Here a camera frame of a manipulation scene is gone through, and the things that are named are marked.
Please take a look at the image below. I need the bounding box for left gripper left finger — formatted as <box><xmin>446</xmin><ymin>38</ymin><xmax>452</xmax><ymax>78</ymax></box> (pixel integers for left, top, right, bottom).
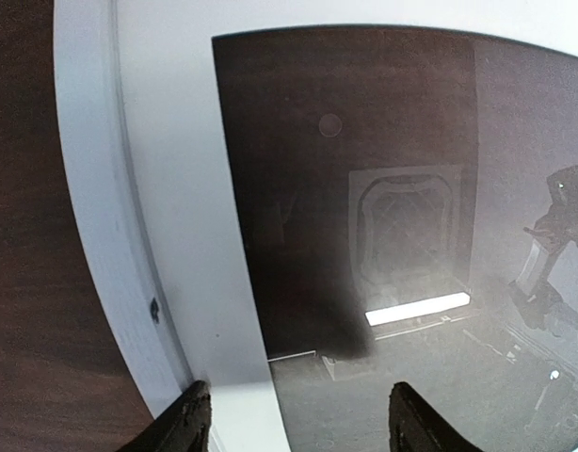
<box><xmin>118</xmin><ymin>380</ymin><xmax>212</xmax><ymax>452</ymax></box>

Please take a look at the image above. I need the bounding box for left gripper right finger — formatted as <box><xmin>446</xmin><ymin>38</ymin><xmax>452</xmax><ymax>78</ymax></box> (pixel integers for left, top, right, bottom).
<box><xmin>388</xmin><ymin>381</ymin><xmax>481</xmax><ymax>452</ymax></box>

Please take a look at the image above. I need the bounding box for white mat board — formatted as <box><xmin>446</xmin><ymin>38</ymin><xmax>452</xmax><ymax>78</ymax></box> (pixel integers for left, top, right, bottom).
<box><xmin>119</xmin><ymin>1</ymin><xmax>578</xmax><ymax>451</ymax></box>

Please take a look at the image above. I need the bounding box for clear acrylic sheet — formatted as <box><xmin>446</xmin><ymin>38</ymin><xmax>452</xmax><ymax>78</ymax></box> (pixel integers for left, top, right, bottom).
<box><xmin>213</xmin><ymin>26</ymin><xmax>578</xmax><ymax>451</ymax></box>

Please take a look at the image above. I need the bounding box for white picture frame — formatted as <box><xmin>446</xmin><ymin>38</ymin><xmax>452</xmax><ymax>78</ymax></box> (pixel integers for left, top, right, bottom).
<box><xmin>53</xmin><ymin>1</ymin><xmax>194</xmax><ymax>416</ymax></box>

